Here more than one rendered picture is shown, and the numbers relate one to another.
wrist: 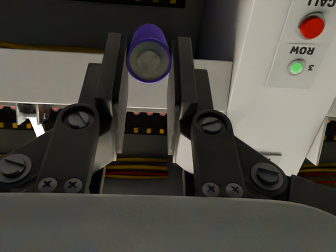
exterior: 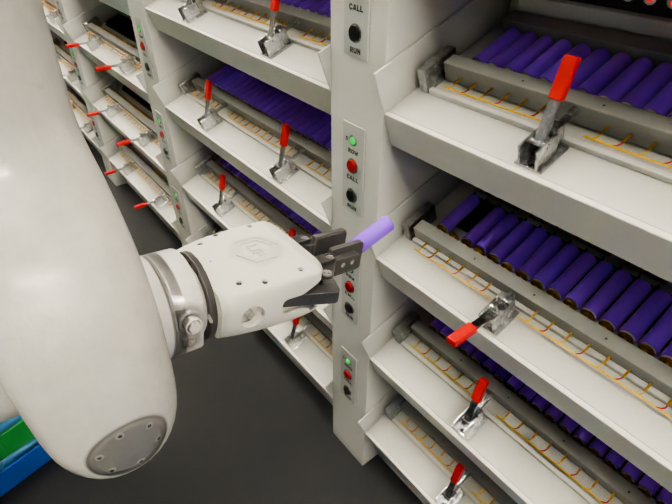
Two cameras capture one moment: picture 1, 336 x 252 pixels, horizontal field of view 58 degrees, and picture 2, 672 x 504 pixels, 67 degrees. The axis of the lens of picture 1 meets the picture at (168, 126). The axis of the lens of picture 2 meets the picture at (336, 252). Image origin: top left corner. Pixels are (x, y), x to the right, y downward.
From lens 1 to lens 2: 51 cm
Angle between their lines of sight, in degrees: 86
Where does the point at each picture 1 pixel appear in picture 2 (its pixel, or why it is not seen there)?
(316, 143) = (327, 66)
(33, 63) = (510, 196)
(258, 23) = (374, 176)
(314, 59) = (346, 142)
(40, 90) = (506, 177)
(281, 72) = (359, 139)
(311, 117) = (337, 91)
